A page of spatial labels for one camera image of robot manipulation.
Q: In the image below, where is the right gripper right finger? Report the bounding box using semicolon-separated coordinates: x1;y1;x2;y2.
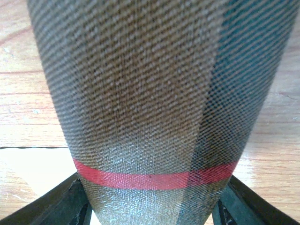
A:
212;176;300;225

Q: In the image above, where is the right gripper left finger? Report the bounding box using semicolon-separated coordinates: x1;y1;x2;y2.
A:
0;173;92;225

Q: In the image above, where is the brown fabric sunglasses pouch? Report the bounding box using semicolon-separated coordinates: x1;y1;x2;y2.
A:
27;0;300;225

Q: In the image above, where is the light blue cleaning cloth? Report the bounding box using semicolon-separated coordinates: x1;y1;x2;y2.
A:
0;148;76;195

